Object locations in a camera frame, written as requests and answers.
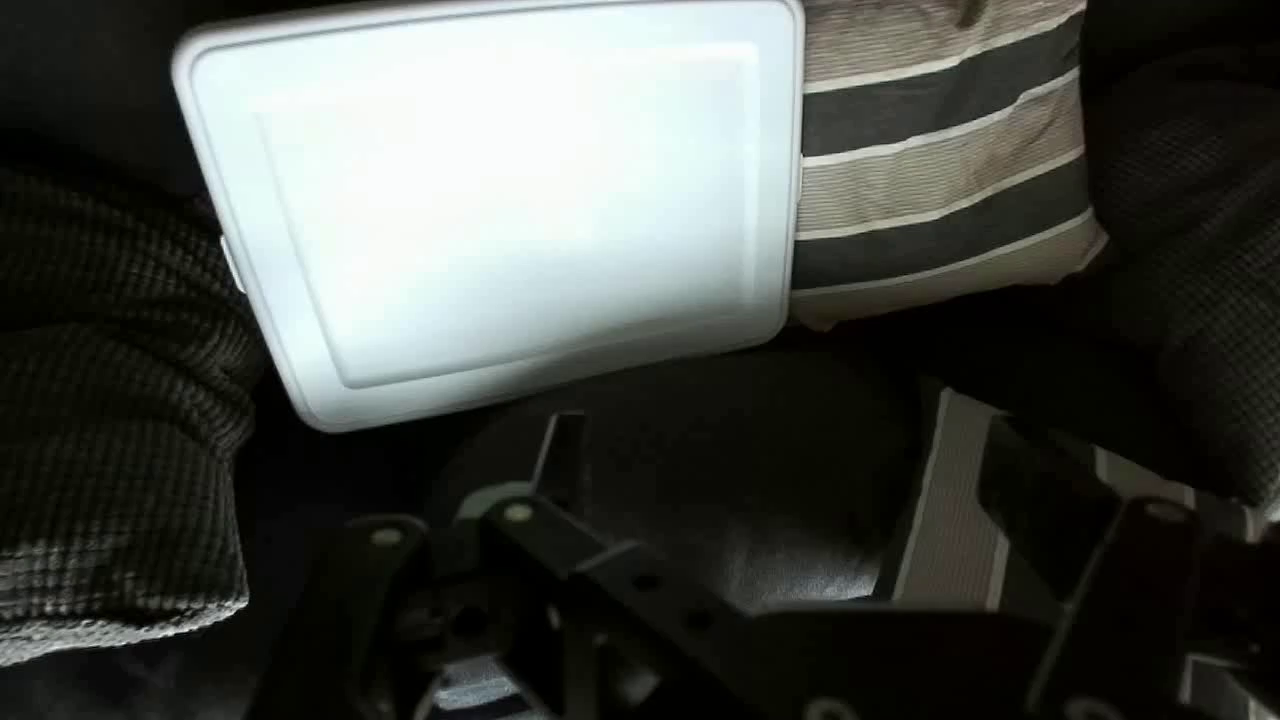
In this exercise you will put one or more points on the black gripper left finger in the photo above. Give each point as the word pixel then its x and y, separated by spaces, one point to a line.
pixel 600 567

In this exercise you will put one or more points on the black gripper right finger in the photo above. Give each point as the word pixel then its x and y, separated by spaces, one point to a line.
pixel 1120 585

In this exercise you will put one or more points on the white plastic bin lid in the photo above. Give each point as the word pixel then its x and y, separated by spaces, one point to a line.
pixel 504 201

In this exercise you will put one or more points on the dark grey sofa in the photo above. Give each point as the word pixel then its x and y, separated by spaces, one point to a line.
pixel 744 482

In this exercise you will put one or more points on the grey knitted cushion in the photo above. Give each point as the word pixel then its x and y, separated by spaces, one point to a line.
pixel 1203 265
pixel 104 424

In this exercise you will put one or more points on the beige grey striped pillow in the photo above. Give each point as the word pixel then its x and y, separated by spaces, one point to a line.
pixel 932 162

